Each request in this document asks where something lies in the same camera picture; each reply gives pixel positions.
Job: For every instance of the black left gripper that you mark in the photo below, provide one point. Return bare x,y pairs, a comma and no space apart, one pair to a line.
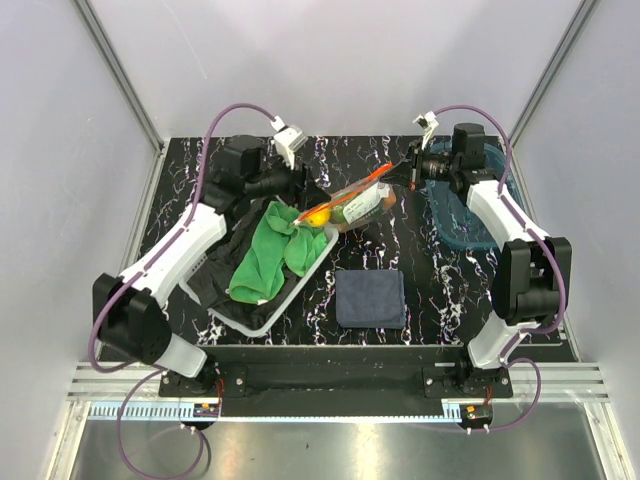
301,190

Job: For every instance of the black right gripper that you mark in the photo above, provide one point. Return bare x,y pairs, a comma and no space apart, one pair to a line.
416,159

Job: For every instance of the yellow fake lemon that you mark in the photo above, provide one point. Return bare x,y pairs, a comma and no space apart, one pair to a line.
319,218

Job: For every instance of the green fake pepper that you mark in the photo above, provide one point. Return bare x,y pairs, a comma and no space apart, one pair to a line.
337,216

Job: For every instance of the clear zip top bag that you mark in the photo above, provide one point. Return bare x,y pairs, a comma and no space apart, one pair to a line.
362,201

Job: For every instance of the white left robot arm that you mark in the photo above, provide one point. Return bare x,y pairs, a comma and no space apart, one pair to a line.
128,308

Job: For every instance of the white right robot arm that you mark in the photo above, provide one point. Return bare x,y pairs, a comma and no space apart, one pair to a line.
531,284

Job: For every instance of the green cloth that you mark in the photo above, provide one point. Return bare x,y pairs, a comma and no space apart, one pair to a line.
277,246

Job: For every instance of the white plastic basket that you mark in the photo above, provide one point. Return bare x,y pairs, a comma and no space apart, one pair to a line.
259,207

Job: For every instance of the black cloth in basket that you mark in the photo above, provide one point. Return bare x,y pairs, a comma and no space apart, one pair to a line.
210,282

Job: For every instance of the folded dark blue towel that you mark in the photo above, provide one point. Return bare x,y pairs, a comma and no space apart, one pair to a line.
370,299

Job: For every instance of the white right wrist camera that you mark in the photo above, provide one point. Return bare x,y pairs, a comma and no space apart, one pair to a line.
428,123

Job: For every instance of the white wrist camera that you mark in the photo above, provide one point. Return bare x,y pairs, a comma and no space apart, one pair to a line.
288,139
428,123

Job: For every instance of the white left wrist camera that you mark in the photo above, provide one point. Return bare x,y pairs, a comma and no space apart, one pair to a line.
288,139

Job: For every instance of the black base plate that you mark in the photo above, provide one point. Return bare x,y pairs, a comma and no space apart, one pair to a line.
344,381

